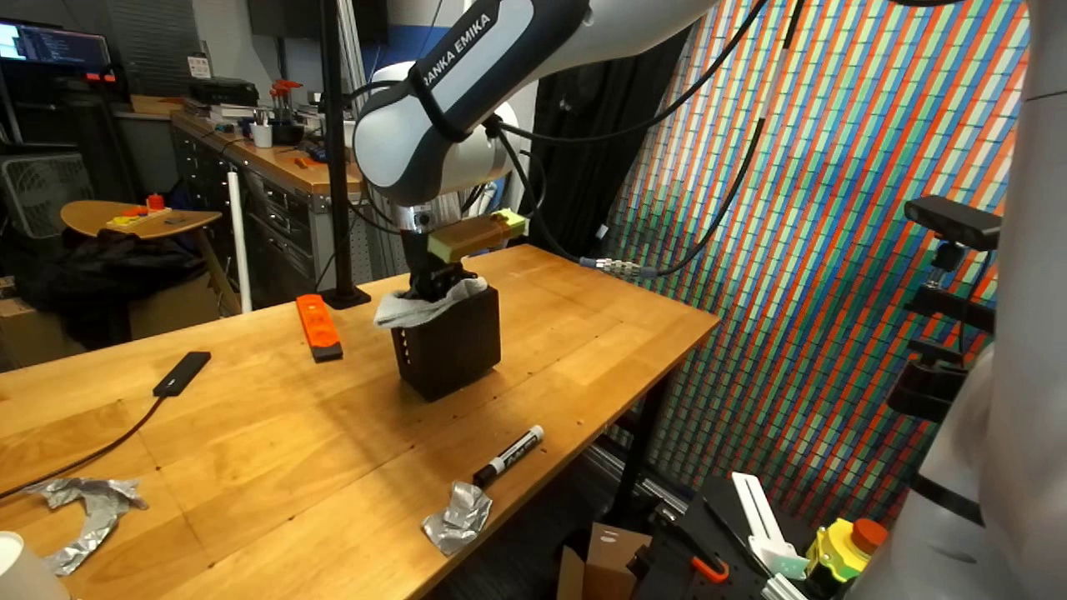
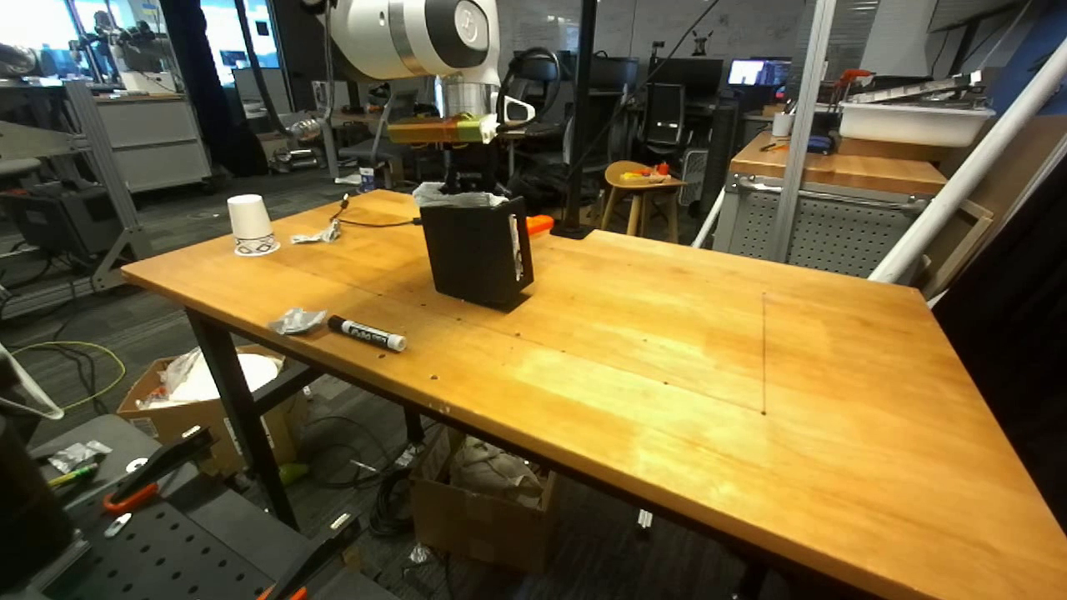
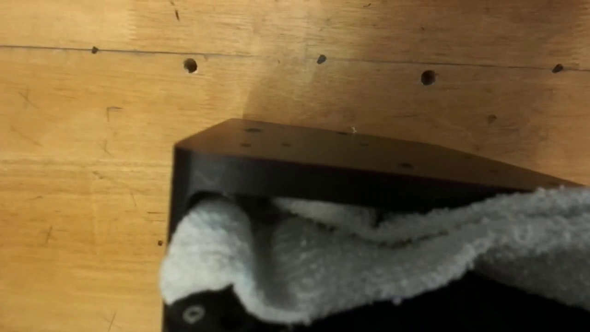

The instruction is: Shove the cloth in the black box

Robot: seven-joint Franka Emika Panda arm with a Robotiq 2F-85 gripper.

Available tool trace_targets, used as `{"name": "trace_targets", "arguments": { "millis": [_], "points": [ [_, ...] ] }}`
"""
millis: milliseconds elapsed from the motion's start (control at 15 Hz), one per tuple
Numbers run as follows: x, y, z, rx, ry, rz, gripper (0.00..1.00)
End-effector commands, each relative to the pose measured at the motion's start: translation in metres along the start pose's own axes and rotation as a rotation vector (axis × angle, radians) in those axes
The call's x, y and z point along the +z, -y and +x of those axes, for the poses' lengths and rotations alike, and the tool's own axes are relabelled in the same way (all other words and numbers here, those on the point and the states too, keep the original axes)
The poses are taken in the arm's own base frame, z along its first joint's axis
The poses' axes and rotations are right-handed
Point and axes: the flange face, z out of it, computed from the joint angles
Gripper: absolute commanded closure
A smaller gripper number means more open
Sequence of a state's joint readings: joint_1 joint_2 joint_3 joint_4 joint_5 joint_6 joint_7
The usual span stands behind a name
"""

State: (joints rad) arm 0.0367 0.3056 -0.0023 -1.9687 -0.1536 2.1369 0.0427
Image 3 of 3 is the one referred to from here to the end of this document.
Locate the black perforated box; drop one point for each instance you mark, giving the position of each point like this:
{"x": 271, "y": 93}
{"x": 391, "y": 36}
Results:
{"x": 319, "y": 159}

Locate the white terry cloth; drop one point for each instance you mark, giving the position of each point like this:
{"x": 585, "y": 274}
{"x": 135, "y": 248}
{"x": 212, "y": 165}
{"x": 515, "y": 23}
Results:
{"x": 369, "y": 259}

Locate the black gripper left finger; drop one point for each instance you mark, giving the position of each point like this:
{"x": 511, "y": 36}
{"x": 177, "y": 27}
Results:
{"x": 380, "y": 318}

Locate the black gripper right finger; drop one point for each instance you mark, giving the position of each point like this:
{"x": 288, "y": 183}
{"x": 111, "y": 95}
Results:
{"x": 516, "y": 311}

